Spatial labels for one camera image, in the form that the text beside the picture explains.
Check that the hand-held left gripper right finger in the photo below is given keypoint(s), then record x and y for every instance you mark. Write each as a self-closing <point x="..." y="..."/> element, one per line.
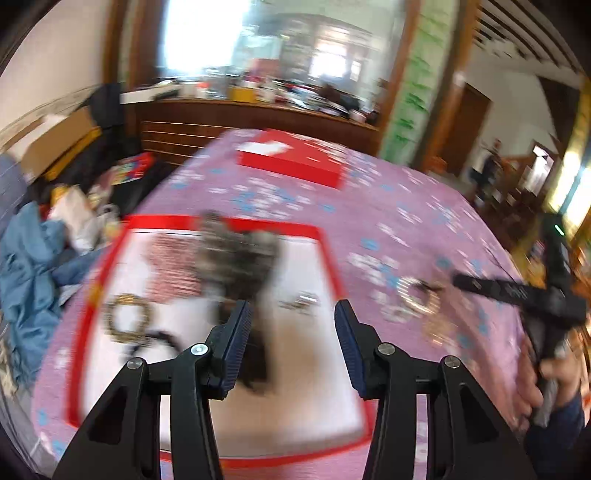
<point x="353" y="350"/>

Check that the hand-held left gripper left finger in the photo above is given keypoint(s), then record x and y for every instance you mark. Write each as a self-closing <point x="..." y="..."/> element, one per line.
<point x="233" y="350"/>

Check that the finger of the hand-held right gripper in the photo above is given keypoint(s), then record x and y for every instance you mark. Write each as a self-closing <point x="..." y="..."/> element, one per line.
<point x="498" y="290"/>

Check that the red box with white inside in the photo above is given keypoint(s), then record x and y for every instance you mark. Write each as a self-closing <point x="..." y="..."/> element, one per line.
<point x="304" y="369"/>

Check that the black hair band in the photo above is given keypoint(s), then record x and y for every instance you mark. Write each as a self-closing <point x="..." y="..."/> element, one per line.
<point x="157" y="339"/>

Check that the red plaid scrunchie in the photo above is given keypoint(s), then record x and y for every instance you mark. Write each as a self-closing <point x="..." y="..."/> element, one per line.
<point x="173" y="267"/>

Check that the leopard print scrunchie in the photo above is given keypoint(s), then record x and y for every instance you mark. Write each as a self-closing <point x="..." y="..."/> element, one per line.
<point x="113" y="323"/>

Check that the person's right hand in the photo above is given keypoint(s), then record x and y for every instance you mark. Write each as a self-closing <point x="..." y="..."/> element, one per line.
<point x="570" y="374"/>

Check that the clear hair claw clip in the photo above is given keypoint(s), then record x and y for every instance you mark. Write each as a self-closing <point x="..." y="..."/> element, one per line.
<point x="441" y="330"/>

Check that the wooden stair railing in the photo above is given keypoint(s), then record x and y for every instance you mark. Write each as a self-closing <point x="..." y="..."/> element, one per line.
<point x="531" y="189"/>

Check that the dark hanging jacket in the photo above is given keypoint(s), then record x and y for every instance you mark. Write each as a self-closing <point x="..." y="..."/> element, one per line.
<point x="488" y="168"/>

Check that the purple floral tablecloth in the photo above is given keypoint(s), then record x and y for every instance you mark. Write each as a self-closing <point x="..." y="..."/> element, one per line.
<point x="392" y="221"/>

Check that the wooden door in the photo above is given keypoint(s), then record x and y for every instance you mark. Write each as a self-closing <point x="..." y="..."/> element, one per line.
<point x="466" y="134"/>

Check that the red box lid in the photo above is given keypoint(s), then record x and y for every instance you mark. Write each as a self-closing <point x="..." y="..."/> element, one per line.
<point x="295" y="159"/>

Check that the white plastic bag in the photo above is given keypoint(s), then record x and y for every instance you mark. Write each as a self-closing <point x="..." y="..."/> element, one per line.
<point x="81" y="217"/>

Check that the colourful printed box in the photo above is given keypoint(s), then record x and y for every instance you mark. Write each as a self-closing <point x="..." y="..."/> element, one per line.
<point x="131" y="168"/>

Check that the blue cloth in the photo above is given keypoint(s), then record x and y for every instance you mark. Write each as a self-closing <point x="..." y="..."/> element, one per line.
<point x="32" y="286"/>

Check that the wooden cabinet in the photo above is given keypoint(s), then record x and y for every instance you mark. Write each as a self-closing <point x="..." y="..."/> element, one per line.
<point x="258" y="124"/>

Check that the cardboard box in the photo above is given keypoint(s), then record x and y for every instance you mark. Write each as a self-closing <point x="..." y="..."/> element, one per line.
<point x="60" y="143"/>

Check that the bamboo wall poster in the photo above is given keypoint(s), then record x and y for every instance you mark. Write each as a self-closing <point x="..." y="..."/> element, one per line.
<point x="415" y="78"/>

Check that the large wall mirror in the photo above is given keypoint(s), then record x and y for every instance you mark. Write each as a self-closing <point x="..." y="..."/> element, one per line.
<point x="277" y="46"/>

